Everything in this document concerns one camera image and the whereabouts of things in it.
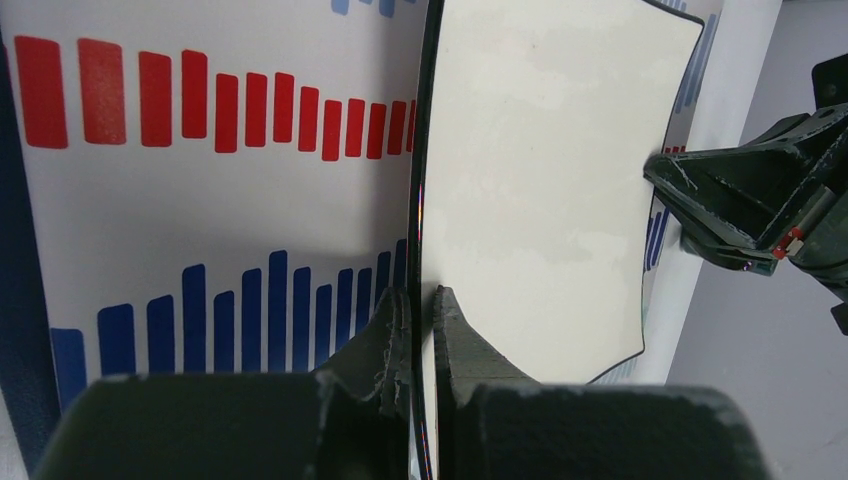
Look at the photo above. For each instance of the patterned cloth napkin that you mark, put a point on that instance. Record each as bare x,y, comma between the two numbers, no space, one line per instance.
219,186

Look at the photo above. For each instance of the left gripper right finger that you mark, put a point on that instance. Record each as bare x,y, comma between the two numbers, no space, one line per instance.
495,422

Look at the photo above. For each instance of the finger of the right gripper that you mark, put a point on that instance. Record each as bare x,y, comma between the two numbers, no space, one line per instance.
725,245
768,183

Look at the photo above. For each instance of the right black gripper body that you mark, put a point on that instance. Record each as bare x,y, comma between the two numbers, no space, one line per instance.
823,253

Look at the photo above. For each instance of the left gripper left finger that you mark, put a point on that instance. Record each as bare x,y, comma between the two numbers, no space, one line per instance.
347,419

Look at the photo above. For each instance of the white square plate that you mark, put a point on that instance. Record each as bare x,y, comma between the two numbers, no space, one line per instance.
534,122

